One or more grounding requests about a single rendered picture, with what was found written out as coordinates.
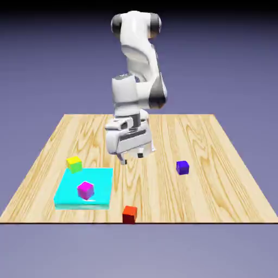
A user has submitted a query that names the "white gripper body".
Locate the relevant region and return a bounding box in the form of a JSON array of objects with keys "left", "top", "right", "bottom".
[{"left": 105, "top": 125, "right": 153, "bottom": 159}]

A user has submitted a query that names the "large cyan box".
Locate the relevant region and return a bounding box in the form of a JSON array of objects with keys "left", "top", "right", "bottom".
[{"left": 53, "top": 167, "right": 114, "bottom": 211}]

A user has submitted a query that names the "small magenta cube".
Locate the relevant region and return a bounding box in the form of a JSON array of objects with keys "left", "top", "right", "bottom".
[{"left": 77, "top": 181, "right": 96, "bottom": 201}]

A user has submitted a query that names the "small purple cube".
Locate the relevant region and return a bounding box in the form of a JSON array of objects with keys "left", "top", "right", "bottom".
[{"left": 175, "top": 160, "right": 190, "bottom": 176}]

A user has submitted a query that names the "small red cube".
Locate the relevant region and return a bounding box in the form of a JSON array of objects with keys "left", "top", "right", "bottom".
[{"left": 122, "top": 205, "right": 138, "bottom": 225}]

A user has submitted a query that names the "small yellow cube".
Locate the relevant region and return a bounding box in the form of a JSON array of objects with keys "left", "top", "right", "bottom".
[{"left": 66, "top": 156, "right": 83, "bottom": 174}]

